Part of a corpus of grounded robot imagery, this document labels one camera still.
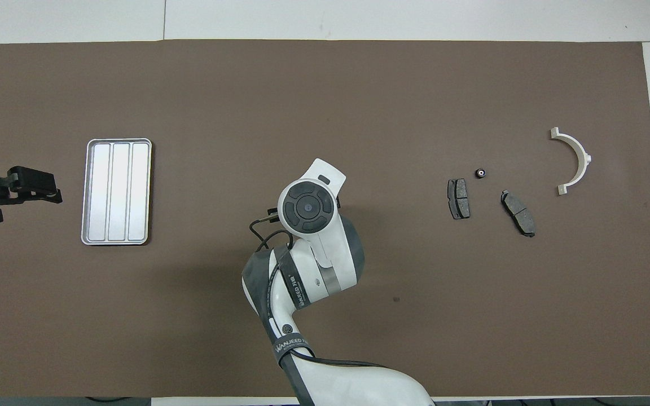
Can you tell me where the silver metal tray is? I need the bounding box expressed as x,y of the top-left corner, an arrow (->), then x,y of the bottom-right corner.
81,138 -> 152,246

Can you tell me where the brown table mat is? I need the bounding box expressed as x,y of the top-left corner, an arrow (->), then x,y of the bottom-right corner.
0,39 -> 650,398

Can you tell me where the short dark grey brake pad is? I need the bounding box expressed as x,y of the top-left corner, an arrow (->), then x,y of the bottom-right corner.
447,178 -> 471,220

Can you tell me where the long dark grey brake pad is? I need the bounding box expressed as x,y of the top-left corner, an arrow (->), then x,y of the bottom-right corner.
500,189 -> 536,238

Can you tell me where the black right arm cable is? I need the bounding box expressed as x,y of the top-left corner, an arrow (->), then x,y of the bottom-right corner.
249,208 -> 388,370

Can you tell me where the white curved plastic bracket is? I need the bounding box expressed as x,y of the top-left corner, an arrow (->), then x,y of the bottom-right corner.
550,127 -> 592,196

